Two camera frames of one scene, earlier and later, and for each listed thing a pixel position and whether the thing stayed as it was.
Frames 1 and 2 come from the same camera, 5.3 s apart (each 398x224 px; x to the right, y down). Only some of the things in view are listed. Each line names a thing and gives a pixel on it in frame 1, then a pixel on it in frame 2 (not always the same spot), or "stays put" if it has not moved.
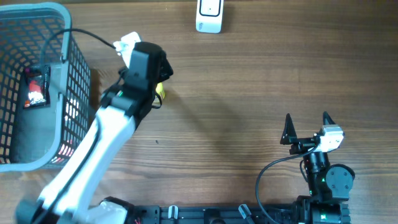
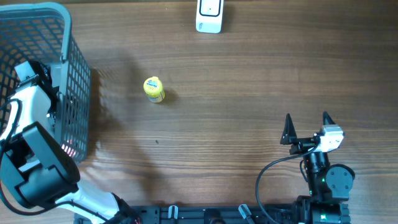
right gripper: x=303 y=144 stays put
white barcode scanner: x=209 y=16 stays put
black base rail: x=313 y=213 stays put
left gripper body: x=163 y=72 → x=57 y=89
